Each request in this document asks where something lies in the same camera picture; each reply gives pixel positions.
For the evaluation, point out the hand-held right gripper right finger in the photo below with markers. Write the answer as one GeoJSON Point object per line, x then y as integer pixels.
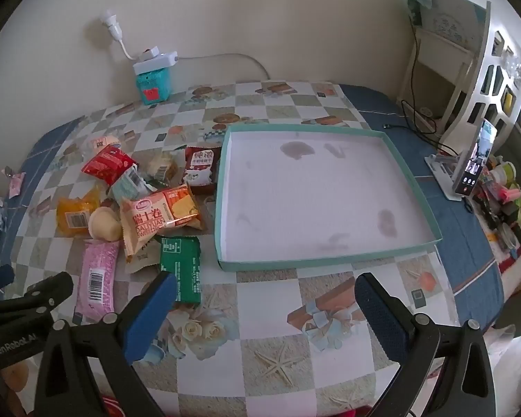
{"type": "Point", "coordinates": [382, 325]}

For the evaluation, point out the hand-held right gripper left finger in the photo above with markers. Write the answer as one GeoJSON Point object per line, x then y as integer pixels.
{"type": "Point", "coordinates": [150, 319]}

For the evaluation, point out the pink speckled snack packet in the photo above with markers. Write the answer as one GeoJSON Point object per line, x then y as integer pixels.
{"type": "Point", "coordinates": [97, 278]}

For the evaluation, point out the brown kraft snack packet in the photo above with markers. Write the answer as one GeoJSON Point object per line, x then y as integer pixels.
{"type": "Point", "coordinates": [143, 261]}

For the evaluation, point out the green snack packet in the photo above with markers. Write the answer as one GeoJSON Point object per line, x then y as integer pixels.
{"type": "Point", "coordinates": [180, 260]}

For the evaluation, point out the yellow translucent snack packet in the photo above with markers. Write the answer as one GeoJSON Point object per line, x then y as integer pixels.
{"type": "Point", "coordinates": [71, 215]}

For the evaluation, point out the clear round bun packet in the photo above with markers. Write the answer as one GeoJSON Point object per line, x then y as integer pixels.
{"type": "Point", "coordinates": [104, 225]}

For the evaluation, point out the orange cake roll packet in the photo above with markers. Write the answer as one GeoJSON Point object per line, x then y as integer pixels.
{"type": "Point", "coordinates": [156, 217]}

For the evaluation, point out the teal and white snack packet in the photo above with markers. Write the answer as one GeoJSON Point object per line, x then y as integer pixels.
{"type": "Point", "coordinates": [128, 187]}

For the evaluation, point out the red snack packet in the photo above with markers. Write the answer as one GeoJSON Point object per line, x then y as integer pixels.
{"type": "Point", "coordinates": [108, 163]}

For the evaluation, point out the shallow teal cardboard tray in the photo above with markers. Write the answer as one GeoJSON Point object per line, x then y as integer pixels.
{"type": "Point", "coordinates": [308, 191]}

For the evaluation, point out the clear pastry packet green edge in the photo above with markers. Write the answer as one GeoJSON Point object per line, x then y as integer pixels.
{"type": "Point", "coordinates": [163, 166]}

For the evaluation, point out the beige snack packet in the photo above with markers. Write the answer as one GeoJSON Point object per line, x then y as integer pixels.
{"type": "Point", "coordinates": [100, 142]}

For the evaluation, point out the red-white milk biscuit packet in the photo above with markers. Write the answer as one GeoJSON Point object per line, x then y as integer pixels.
{"type": "Point", "coordinates": [199, 167]}

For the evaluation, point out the small pink sachet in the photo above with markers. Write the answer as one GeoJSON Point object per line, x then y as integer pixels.
{"type": "Point", "coordinates": [16, 183]}

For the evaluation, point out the white plastic bag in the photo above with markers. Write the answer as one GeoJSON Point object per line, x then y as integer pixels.
{"type": "Point", "coordinates": [512, 356]}

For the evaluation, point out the white phone stand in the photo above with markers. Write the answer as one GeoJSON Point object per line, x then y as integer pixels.
{"type": "Point", "coordinates": [440, 173]}

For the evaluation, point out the pile of colourful tape rolls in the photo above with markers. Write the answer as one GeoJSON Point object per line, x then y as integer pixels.
{"type": "Point", "coordinates": [503, 200]}

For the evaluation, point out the smartphone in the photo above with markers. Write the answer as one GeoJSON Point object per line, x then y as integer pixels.
{"type": "Point", "coordinates": [475, 160]}

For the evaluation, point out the teal toy box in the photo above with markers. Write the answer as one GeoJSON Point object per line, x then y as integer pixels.
{"type": "Point", "coordinates": [153, 87]}

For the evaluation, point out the white power strip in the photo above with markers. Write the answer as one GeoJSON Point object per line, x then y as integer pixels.
{"type": "Point", "coordinates": [156, 63]}

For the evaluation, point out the white side rack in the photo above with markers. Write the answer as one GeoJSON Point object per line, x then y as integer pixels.
{"type": "Point", "coordinates": [438, 65]}

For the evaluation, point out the white cutout shelf panel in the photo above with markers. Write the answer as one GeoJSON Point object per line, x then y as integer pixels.
{"type": "Point", "coordinates": [482, 78]}

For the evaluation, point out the pale printed board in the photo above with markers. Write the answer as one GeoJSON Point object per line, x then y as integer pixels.
{"type": "Point", "coordinates": [456, 15]}

